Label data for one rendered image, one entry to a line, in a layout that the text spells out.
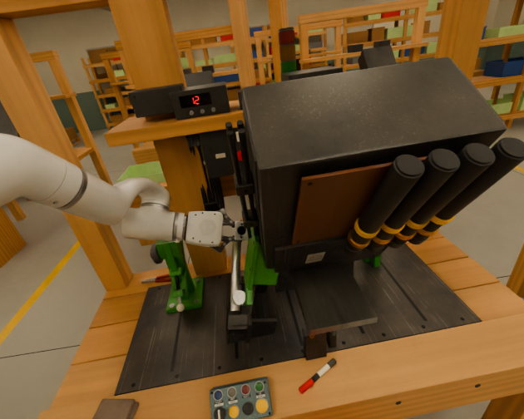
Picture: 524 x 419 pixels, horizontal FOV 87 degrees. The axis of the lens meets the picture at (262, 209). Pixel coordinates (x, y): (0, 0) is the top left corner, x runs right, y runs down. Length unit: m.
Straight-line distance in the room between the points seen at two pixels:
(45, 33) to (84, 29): 1.19
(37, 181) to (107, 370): 0.70
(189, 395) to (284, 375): 0.26
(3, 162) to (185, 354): 0.70
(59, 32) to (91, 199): 11.29
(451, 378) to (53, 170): 1.01
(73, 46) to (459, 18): 11.18
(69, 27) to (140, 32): 10.77
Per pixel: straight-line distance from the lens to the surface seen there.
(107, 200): 0.66
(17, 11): 1.08
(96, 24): 11.42
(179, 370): 0.98
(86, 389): 1.11
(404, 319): 1.04
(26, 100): 1.11
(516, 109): 6.57
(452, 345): 1.02
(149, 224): 0.79
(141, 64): 0.97
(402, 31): 8.60
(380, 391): 0.89
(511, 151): 0.49
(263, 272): 0.79
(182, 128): 0.85
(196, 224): 0.80
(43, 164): 0.59
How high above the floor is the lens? 1.68
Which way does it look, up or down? 29 degrees down
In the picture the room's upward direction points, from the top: 8 degrees counter-clockwise
